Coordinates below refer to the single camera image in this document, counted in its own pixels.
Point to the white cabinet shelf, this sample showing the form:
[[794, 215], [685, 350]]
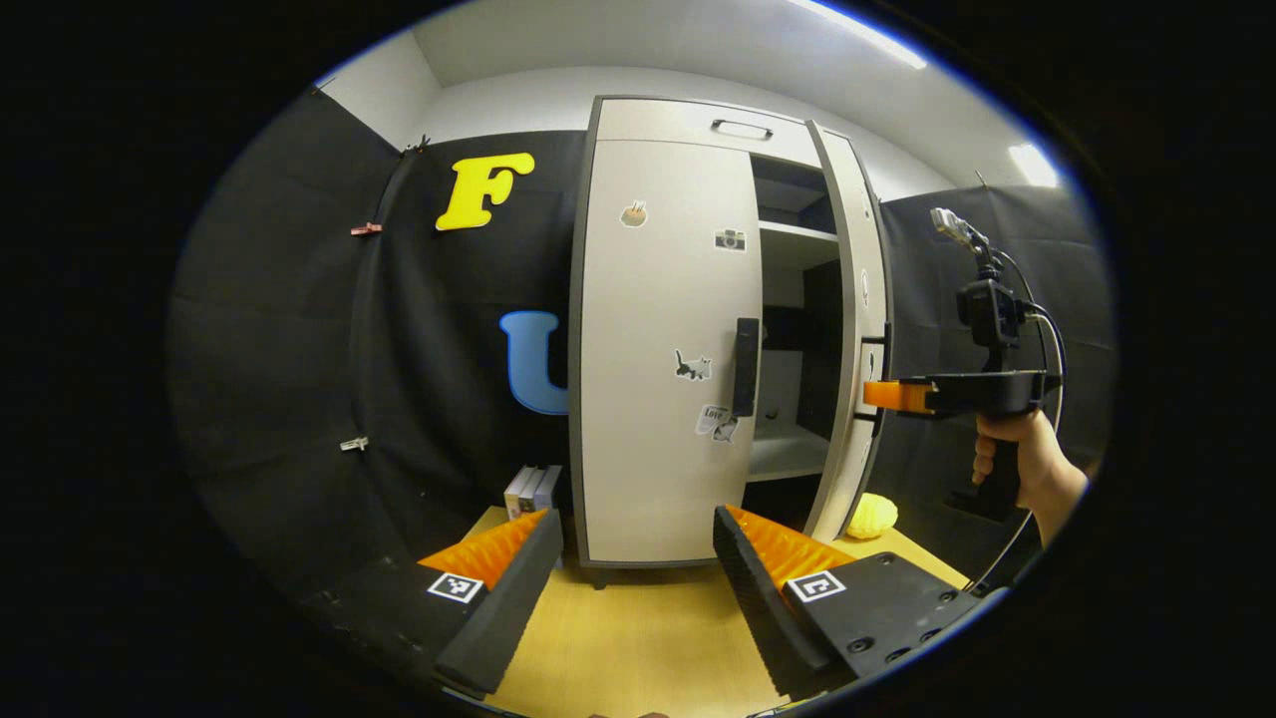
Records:
[[793, 244], [788, 454]]

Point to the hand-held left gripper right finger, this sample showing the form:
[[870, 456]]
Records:
[[758, 598]]

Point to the black cloth clip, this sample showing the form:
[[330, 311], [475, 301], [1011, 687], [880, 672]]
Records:
[[982, 180], [417, 147]]

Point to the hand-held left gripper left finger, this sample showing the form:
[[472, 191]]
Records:
[[508, 608]]

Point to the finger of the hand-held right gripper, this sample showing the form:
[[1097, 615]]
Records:
[[897, 396]]

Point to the beige cabinet door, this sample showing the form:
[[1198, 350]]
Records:
[[847, 299], [658, 299]]

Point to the red cloth clip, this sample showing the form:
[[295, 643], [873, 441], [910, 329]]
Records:
[[366, 228]]

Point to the beige double-door shoe cabinet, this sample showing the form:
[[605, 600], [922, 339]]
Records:
[[819, 349]]

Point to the beige cabinet drawer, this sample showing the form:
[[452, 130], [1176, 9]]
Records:
[[678, 118]]

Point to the yellow ribbed toy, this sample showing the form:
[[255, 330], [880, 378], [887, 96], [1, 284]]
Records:
[[872, 516]]

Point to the short ceiling light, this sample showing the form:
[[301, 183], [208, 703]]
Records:
[[1033, 165]]

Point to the black backdrop cloth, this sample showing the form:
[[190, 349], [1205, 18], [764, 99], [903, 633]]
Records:
[[279, 349]]

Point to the white cloth clip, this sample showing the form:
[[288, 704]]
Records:
[[353, 443]]

